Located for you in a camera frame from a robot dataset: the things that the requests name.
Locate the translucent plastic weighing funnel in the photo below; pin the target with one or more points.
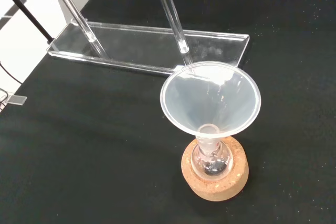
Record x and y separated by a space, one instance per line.
210 98

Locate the clear acrylic funnel stand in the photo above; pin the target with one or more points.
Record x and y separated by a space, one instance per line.
136 43

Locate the small round-bottom glass flask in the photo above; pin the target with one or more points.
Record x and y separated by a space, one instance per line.
212 165

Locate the black bench cloth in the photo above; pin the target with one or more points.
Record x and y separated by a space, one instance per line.
105 155

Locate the small clear label holder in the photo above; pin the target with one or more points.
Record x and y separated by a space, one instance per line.
16 100

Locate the black tripod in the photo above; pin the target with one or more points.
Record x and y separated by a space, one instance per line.
29 15

